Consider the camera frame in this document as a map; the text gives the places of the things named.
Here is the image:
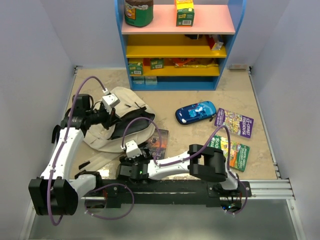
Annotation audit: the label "beige canvas backpack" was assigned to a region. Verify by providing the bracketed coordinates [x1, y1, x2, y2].
[51, 86, 157, 173]

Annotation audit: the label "dark Tale of Two Cities book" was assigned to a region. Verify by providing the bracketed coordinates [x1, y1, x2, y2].
[146, 129, 169, 160]

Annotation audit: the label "blue pencil case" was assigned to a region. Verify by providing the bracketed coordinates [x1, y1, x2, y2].
[175, 101, 217, 125]

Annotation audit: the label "green Treehouse book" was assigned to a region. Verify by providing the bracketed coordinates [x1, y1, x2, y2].
[208, 135, 250, 172]

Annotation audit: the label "purple Treehouse book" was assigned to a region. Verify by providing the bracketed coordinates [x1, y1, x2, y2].
[214, 108, 254, 139]

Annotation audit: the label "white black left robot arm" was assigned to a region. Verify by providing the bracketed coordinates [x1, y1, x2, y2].
[28, 93, 120, 216]

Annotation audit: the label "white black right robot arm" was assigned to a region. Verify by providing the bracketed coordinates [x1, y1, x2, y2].
[116, 141, 241, 197]

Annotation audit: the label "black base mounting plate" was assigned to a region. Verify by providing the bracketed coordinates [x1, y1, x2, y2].
[83, 179, 252, 208]

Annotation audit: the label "light blue box left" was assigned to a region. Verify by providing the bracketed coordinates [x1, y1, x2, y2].
[132, 76, 145, 85]

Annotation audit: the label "light blue box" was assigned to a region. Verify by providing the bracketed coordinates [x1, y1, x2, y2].
[132, 76, 145, 85]
[144, 76, 158, 86]

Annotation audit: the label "light blue box right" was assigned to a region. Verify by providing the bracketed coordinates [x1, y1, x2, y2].
[144, 76, 158, 86]

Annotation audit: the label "green box lower left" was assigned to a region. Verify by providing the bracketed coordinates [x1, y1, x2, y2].
[128, 61, 144, 76]

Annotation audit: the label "green box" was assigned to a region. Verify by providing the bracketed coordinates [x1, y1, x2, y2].
[150, 58, 165, 70]
[128, 61, 144, 76]

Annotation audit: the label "green box lower middle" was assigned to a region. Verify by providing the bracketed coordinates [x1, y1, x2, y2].
[150, 58, 165, 70]

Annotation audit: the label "blue colourful shelf unit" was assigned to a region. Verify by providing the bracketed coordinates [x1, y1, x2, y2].
[114, 0, 247, 91]

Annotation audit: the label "orange yellow snack packets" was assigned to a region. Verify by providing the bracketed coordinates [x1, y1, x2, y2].
[169, 58, 219, 69]

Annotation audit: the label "green brown jar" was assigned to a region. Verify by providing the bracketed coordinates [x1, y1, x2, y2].
[124, 0, 154, 28]

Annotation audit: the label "red white box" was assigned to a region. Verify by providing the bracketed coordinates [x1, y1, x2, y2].
[205, 34, 224, 51]

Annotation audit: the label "green yellow carton top shelf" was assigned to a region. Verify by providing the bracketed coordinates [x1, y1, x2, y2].
[174, 0, 195, 27]

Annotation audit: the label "small white pink eraser box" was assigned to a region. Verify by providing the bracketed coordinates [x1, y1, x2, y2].
[228, 63, 250, 71]

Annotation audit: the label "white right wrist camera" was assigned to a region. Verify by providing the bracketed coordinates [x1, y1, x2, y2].
[125, 140, 142, 159]

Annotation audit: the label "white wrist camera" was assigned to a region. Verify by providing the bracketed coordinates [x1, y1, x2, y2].
[102, 88, 120, 114]
[125, 140, 142, 159]

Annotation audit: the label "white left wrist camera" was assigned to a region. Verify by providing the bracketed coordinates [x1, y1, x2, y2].
[102, 88, 120, 114]

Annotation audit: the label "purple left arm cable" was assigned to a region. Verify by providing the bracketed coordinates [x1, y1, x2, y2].
[46, 75, 135, 226]

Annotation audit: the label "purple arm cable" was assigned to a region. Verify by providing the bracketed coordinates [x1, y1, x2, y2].
[120, 116, 249, 216]
[46, 75, 135, 226]

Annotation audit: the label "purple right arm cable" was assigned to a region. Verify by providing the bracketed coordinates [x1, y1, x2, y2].
[120, 116, 249, 216]

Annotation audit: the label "aluminium frame rail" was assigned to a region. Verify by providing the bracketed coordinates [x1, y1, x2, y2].
[23, 70, 304, 240]

